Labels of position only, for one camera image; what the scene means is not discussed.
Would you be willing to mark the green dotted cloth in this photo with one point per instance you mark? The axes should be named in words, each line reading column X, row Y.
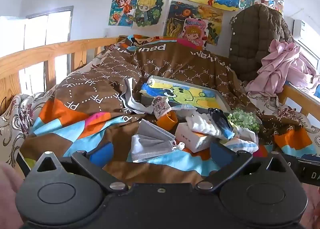
column 243, row 120

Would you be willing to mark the pale grey face mask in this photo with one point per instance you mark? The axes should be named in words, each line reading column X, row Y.
column 142, row 151

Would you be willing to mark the dark blue sock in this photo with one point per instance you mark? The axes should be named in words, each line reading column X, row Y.
column 220, row 121

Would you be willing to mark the orange cup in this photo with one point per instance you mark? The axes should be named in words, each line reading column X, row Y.
column 167, row 121

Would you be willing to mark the wall cartoon drawings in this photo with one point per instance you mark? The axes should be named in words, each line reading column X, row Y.
column 180, row 13

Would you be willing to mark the orange-haired girl blue drawing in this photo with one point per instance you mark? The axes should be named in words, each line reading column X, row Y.
column 120, row 8

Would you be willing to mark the grey tray with painted lining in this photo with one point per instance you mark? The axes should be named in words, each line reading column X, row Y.
column 180, row 93

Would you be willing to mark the brown quilted jacket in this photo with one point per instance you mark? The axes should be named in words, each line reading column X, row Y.
column 255, row 38

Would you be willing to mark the white cardboard box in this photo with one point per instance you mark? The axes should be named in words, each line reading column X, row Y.
column 190, row 138

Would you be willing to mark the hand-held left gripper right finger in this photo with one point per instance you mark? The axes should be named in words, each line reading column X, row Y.
column 220, row 153

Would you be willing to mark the bright window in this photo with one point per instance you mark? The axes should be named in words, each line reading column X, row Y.
column 57, row 26

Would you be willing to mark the grey and white garment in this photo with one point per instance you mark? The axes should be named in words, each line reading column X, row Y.
column 132, row 101

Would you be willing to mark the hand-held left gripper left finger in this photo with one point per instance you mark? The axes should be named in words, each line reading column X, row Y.
column 100, row 153

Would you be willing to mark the pink cloth garment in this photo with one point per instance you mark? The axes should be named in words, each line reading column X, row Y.
column 280, row 68

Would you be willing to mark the white air conditioner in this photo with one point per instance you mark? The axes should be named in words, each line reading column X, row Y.
column 307, row 31

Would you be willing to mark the wooden bed frame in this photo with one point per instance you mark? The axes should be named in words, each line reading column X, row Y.
column 37, row 53

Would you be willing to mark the white blue striped cloth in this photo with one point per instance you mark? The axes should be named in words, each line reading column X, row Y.
column 242, row 145

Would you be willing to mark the cartoon printed small cloth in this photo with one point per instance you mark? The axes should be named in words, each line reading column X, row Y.
column 161, row 106

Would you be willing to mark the brown patterned blanket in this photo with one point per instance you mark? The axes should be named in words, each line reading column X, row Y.
column 175, row 66

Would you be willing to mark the white fluffy towel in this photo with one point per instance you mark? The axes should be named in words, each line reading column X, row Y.
column 200, row 123

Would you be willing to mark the pink-bordered character drawing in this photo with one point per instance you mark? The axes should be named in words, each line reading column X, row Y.
column 195, row 33

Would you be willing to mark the blond character green drawing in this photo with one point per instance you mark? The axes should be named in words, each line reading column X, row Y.
column 147, row 12

